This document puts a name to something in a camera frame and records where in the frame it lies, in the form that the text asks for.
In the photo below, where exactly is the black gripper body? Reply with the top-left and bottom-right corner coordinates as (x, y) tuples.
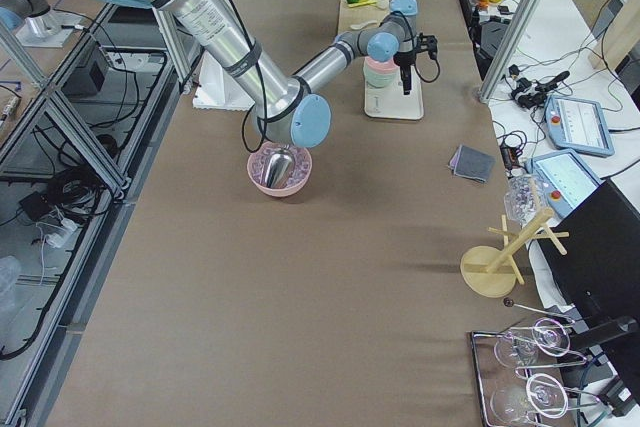
(394, 33), (437, 67)

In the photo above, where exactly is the white ceramic spoon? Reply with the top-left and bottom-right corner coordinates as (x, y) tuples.
(349, 19), (379, 31)

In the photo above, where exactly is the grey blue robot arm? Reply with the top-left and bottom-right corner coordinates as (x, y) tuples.
(294, 0), (438, 95)

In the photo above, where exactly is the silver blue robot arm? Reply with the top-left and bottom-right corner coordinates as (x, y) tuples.
(101, 0), (346, 148)

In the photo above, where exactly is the green bowl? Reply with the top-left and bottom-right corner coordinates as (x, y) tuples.
(363, 69), (396, 89)

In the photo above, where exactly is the yellow plastic spoon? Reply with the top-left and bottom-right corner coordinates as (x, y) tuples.
(347, 0), (376, 8)

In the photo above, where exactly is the pink bowl with ice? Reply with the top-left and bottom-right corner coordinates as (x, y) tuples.
(247, 142), (312, 197)

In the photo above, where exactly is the cream rabbit tray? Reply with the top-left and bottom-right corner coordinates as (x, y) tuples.
(364, 68), (424, 121)

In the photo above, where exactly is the wooden cutting board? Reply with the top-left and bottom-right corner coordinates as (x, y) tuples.
(336, 0), (390, 34)

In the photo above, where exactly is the grey folded cloth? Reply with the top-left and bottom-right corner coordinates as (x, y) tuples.
(448, 145), (495, 183)

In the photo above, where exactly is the metal ice scoop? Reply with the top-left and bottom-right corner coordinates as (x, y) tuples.
(261, 145), (296, 189)

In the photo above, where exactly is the blue teach pendant far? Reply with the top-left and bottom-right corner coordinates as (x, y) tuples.
(545, 95), (615, 157)

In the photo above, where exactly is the blue teach pendant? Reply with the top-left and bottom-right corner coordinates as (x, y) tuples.
(545, 95), (615, 157)
(525, 149), (602, 219)

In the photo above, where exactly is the blue teach pendant near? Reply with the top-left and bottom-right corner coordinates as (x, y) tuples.
(525, 149), (602, 219)

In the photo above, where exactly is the wooden mug tree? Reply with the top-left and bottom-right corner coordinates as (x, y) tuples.
(460, 181), (570, 298)

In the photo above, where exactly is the black monitor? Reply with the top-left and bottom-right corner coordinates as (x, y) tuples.
(539, 180), (639, 321)

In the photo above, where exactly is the glass rack tray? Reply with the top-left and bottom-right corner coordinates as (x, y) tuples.
(469, 315), (604, 426)

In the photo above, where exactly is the aluminium frame post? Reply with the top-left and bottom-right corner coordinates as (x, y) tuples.
(478, 0), (540, 104)

